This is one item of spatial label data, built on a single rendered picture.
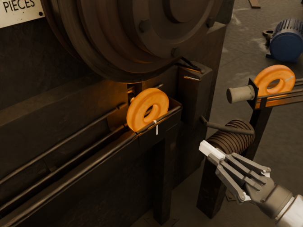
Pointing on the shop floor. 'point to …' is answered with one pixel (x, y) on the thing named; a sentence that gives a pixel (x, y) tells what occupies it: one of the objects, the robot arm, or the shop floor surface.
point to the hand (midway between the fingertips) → (211, 152)
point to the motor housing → (207, 200)
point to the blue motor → (286, 41)
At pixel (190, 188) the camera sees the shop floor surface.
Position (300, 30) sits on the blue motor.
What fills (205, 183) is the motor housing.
